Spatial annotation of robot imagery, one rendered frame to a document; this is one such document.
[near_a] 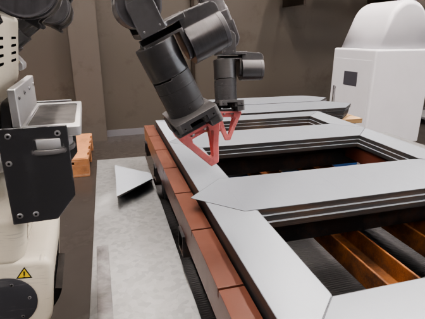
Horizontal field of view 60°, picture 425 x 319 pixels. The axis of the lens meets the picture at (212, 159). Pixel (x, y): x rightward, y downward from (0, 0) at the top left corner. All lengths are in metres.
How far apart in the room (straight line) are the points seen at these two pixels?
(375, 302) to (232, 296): 0.19
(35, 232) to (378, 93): 3.68
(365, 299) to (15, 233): 0.56
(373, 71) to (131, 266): 3.47
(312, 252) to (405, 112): 3.36
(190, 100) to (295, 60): 4.83
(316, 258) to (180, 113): 0.77
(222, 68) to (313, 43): 4.54
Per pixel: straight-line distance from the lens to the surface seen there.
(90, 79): 4.43
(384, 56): 4.09
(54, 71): 4.61
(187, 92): 0.52
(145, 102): 4.69
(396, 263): 0.91
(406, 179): 1.00
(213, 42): 0.53
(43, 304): 0.80
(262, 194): 0.81
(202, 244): 0.68
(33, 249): 0.78
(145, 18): 0.49
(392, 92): 4.24
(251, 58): 0.98
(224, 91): 0.94
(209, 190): 0.82
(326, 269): 1.14
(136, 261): 0.91
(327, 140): 1.32
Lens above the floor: 1.18
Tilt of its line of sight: 19 degrees down
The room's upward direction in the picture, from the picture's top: straight up
